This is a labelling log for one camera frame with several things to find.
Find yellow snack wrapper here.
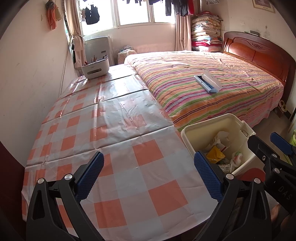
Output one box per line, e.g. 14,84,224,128
206,146,225,164

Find green white plastic bag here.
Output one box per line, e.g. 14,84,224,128
206,131,231,172

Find cream plastic trash bin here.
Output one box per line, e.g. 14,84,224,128
181,113,258,175

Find orange white checkered tablecloth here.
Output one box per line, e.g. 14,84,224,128
22,65,217,240

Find wooden red headboard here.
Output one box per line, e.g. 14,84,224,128
223,32,295,103

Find striped colourful bedspread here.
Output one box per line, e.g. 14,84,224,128
125,51,284,131

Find stacked folded quilts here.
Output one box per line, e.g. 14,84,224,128
191,11,223,52

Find pink window curtain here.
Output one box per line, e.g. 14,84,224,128
175,14,192,51

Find white storage caddy box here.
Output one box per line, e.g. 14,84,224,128
82,56,109,79

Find white air conditioner unit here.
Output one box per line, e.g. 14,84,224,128
85,37,114,66

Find orange hanging cloth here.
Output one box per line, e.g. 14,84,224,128
45,0,62,30

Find hanging dark clothes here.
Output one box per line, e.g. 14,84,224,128
78,1,199,30

